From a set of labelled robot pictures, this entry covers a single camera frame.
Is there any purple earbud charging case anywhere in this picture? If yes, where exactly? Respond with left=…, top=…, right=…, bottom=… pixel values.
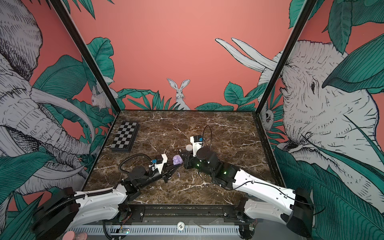
left=173, top=155, right=183, bottom=166

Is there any black white checkerboard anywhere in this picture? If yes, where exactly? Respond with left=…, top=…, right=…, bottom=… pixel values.
left=111, top=122, right=140, bottom=153

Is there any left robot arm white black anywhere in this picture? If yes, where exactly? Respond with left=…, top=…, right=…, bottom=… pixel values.
left=30, top=154, right=183, bottom=240

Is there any white slotted cable duct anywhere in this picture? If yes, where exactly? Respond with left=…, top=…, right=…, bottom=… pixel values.
left=64, top=224, right=241, bottom=237

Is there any pink round object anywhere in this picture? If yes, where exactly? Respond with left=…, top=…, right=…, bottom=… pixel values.
left=62, top=231, right=88, bottom=240

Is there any black mounting rail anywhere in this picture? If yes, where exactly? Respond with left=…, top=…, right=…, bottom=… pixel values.
left=116, top=204, right=301, bottom=224

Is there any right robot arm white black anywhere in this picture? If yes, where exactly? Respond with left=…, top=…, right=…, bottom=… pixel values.
left=180, top=135, right=317, bottom=238

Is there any poker chip on duct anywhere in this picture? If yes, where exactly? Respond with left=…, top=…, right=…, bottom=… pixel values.
left=177, top=222, right=186, bottom=231

